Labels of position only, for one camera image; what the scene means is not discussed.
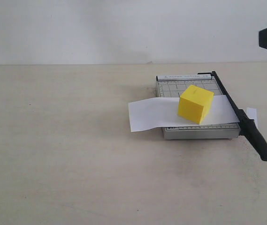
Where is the white paper strip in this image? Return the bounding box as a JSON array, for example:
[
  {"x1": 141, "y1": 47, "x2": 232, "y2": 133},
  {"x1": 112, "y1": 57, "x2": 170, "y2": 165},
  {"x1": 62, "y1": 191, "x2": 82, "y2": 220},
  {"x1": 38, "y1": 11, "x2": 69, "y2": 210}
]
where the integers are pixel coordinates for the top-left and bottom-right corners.
[{"x1": 128, "y1": 95, "x2": 239, "y2": 132}]

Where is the yellow foam cube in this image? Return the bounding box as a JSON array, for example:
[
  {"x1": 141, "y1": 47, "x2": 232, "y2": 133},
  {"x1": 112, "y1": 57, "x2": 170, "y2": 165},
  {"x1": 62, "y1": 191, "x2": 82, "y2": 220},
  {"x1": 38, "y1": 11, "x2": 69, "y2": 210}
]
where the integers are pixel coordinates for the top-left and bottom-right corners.
[{"x1": 177, "y1": 85, "x2": 214, "y2": 124}]

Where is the black cutter blade arm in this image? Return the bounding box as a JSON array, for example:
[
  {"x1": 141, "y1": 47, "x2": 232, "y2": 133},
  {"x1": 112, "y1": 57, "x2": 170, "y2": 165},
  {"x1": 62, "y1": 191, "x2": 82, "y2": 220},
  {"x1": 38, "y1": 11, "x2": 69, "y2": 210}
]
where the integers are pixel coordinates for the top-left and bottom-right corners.
[{"x1": 198, "y1": 71, "x2": 267, "y2": 162}]

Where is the grey paper cutter base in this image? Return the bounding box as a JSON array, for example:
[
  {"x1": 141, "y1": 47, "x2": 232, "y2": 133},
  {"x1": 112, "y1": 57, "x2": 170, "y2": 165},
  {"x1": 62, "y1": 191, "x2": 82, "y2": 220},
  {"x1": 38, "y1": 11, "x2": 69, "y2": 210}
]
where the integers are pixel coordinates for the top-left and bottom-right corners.
[{"x1": 156, "y1": 72, "x2": 240, "y2": 140}]

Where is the cut-off white paper piece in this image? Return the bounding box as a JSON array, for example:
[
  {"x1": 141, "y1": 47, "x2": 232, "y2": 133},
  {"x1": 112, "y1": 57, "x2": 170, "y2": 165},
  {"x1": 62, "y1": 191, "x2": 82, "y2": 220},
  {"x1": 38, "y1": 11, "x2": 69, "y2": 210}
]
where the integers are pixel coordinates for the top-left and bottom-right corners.
[{"x1": 246, "y1": 107, "x2": 258, "y2": 127}]

